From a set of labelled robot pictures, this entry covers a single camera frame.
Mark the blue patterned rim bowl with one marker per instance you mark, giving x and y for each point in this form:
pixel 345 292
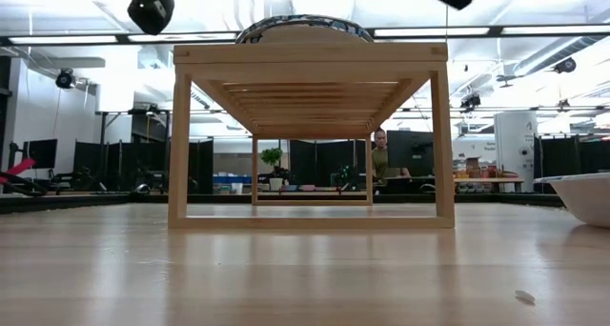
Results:
pixel 305 30

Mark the light wooden slatted shelf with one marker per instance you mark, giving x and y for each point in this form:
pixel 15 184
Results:
pixel 310 59

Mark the black overhead light bar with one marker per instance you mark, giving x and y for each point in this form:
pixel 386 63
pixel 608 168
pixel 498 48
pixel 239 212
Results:
pixel 62 40

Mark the black partition curtain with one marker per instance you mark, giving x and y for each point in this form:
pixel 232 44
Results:
pixel 324 156
pixel 124 159
pixel 572 164

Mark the white pillar with sign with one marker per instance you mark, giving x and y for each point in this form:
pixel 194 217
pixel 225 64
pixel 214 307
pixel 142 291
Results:
pixel 512 140

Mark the black computer monitor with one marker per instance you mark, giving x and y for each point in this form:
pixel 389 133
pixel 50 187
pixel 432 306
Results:
pixel 412 149
pixel 42 153

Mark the person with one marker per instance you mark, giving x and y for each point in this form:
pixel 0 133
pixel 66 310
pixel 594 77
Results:
pixel 380 161

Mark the blue storage bins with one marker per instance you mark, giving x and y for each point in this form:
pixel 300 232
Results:
pixel 232 179

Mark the wooden table with boxes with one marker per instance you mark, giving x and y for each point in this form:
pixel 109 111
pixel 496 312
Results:
pixel 486 179

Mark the green potted plant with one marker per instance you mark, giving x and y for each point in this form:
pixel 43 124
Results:
pixel 272 161

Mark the red bar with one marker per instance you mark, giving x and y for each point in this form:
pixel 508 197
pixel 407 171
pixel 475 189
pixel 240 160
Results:
pixel 16 169

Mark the large white bowl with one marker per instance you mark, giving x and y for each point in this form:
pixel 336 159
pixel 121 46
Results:
pixel 586 197

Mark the small white scrap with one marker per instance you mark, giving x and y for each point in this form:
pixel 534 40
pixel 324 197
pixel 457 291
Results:
pixel 524 296

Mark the black ceiling camera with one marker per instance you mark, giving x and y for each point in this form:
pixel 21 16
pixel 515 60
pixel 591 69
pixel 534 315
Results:
pixel 65 79
pixel 565 66

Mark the silver ventilation duct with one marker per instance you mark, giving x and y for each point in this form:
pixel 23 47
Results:
pixel 562 49

